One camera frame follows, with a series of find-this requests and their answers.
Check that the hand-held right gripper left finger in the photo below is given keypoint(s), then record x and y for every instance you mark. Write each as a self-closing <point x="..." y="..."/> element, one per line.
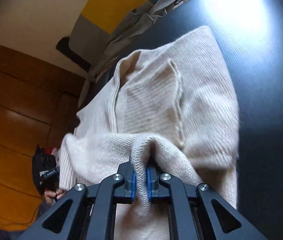
<point x="132" y="181"/>

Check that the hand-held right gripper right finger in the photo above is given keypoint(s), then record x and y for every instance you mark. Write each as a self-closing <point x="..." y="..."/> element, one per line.
<point x="149" y="181"/>

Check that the beige knit sweater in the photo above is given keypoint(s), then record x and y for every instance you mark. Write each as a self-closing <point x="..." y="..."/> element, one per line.
<point x="181" y="92"/>

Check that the person's left forearm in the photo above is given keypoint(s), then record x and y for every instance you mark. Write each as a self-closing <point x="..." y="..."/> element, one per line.
<point x="45" y="210"/>

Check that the person's left hand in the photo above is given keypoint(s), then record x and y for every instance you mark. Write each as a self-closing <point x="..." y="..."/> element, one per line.
<point x="54" y="195"/>

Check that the person's grey clothing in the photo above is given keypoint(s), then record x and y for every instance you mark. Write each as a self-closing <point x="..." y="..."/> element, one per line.
<point x="14" y="235"/>

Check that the grey cloth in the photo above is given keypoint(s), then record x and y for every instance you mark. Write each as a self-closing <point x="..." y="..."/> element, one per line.
<point x="129" y="32"/>

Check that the colour block sofa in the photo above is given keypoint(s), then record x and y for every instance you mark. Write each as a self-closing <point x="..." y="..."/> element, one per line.
<point x="111" y="2"/>

